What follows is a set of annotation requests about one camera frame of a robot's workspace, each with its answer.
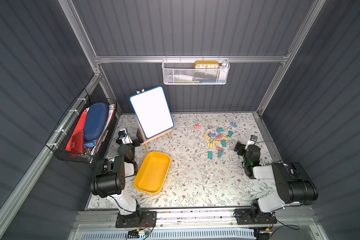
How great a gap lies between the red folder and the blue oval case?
14mm

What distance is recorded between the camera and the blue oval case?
0.69 meters

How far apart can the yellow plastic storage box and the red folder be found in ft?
1.07

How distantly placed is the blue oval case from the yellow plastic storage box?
0.30 meters

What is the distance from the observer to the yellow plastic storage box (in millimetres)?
846
